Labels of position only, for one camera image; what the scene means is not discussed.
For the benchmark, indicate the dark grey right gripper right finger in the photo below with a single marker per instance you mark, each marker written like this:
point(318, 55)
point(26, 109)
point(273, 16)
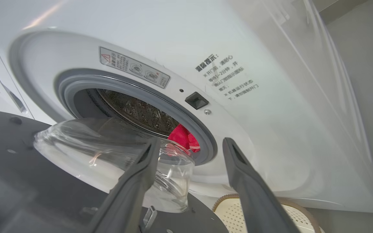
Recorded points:
point(254, 194)

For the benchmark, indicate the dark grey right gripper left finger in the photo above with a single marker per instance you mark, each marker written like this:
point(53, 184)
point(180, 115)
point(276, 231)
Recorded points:
point(131, 191)

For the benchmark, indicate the red and white garment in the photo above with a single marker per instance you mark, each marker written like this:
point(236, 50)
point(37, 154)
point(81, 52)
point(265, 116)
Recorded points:
point(181, 137)

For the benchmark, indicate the black round washer door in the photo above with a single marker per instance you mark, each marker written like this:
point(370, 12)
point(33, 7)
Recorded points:
point(18, 181)

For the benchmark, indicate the cream laundry basket brown rim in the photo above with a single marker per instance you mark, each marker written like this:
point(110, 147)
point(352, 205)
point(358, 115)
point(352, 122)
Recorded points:
point(228, 215)

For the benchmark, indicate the white front-load washing machine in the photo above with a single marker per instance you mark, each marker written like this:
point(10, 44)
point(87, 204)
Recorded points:
point(270, 97)

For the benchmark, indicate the black door latch slot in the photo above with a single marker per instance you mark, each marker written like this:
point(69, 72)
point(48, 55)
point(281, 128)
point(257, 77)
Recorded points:
point(197, 100)

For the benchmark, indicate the chinese text notice sticker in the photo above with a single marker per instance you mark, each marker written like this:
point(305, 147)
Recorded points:
point(225, 77)

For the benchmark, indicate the grey warning label sticker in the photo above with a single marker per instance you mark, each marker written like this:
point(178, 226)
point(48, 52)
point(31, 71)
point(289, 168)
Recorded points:
point(134, 68)

